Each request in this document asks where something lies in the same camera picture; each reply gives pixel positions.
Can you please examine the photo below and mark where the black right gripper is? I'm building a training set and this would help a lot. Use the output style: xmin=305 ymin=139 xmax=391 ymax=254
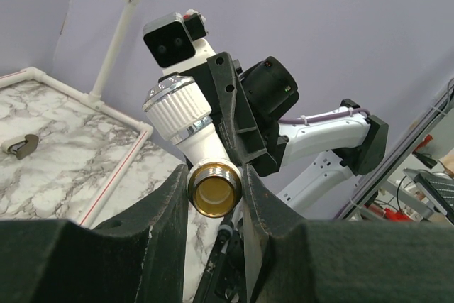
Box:
xmin=180 ymin=52 xmax=299 ymax=177

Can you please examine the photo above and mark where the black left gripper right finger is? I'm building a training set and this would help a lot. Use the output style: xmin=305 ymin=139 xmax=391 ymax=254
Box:
xmin=243 ymin=165 xmax=453 ymax=302

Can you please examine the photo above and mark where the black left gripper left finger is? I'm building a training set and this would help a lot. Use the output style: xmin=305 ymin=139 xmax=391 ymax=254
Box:
xmin=1 ymin=165 xmax=188 ymax=302

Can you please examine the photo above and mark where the white plastic water faucet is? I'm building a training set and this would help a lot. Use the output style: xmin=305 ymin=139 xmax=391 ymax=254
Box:
xmin=143 ymin=75 xmax=242 ymax=218

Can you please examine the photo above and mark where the white pipe frame with fittings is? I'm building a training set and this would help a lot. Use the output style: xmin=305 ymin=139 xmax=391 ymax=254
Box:
xmin=1 ymin=0 xmax=153 ymax=228

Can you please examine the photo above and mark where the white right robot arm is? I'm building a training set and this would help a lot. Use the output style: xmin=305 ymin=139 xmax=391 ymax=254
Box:
xmin=160 ymin=53 xmax=389 ymax=213

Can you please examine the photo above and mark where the laptop on background desk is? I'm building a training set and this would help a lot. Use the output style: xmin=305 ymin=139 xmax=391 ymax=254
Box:
xmin=404 ymin=168 xmax=453 ymax=223

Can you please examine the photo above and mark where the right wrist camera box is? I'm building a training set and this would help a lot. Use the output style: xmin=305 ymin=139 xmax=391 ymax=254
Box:
xmin=143 ymin=9 xmax=215 ymax=75

